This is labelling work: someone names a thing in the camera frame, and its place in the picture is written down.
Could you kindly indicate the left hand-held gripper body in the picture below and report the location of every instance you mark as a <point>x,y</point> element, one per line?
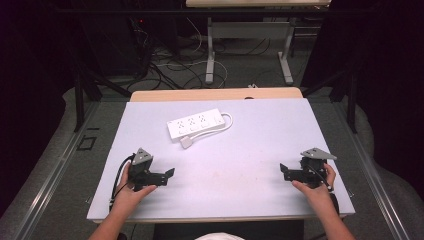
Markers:
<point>143,173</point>

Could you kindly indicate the person's white clothing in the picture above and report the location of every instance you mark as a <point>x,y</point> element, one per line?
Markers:
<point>220,236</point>

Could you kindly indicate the white power strip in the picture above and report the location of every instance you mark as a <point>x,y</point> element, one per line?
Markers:
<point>195,124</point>

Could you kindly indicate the aluminium floor rail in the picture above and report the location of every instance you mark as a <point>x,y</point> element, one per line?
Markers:
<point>373,173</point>
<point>53,173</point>

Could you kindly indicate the black metal stand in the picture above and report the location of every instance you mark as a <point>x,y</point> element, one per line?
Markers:
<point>83,86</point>
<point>346,90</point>

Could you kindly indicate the white desk with metal legs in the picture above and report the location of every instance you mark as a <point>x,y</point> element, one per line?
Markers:
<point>248,30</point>

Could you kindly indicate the person's right hand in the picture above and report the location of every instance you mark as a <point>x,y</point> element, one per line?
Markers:
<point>316,196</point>

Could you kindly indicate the white power plug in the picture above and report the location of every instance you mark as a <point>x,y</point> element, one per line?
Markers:
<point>186,142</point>

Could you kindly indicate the person's left hand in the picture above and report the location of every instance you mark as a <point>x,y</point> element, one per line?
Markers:
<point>128,196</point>

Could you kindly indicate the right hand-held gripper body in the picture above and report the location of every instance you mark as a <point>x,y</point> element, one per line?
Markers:
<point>308,168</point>

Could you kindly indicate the pale lilac table mat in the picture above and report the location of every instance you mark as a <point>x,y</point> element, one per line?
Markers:
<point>240,160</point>

